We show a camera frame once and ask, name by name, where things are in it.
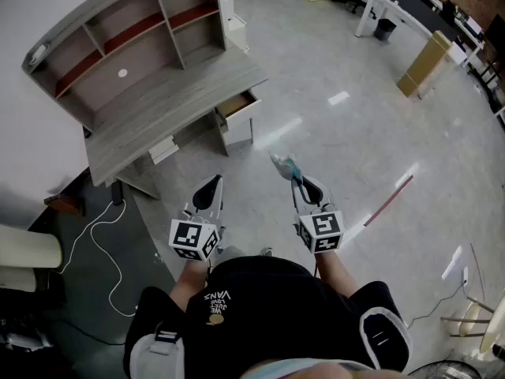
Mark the brown wooden block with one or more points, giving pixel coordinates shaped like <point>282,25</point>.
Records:
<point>65,203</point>

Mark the wooden stool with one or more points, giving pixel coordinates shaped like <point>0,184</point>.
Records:
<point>469,322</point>

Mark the round wooden table top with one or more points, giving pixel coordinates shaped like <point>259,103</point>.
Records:
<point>495,330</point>

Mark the black trash bin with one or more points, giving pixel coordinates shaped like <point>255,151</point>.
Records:
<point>384,30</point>

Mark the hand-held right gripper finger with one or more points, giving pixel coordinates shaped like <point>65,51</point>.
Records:
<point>298,200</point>
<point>323,196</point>

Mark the red floor tape strip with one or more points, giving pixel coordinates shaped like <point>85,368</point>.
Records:
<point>388,200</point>

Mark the blue and white plastic packet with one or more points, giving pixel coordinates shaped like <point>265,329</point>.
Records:
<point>284,164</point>

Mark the grey sneaker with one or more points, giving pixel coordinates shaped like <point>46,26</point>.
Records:
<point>266,252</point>
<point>230,252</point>

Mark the white side cabinet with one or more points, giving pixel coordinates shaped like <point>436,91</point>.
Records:
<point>236,22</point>

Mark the white power strip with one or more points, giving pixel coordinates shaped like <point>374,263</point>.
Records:
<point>464,275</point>

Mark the white wooden drawer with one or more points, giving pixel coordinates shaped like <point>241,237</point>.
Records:
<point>236,104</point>

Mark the black floor fan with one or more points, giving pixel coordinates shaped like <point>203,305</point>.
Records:
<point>446,371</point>

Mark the cream ribbed cylinder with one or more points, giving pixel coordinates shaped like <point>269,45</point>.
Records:
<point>27,247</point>

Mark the white round hole cover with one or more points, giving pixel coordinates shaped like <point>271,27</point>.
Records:
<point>122,73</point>

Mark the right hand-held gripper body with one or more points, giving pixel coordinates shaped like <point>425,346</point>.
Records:
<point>321,229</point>

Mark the person's left forearm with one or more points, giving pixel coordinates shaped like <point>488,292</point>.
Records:
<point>187,284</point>

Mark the person's right forearm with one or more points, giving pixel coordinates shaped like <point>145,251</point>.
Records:
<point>335,275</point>

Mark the long cardboard box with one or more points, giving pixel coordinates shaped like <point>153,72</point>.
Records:
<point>424,65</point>

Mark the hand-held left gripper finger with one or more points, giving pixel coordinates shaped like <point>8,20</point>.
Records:
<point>203,196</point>
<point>218,201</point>

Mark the black printed t-shirt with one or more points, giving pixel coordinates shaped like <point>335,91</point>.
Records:
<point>268,310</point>

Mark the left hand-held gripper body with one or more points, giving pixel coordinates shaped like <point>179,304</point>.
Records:
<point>193,237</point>

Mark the white adapter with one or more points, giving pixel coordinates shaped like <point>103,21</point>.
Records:
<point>40,53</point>

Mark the grey wooden desk with hutch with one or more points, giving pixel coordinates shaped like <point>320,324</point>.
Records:
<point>158,105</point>

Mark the long white office desk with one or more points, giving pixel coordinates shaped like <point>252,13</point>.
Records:
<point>394,8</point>

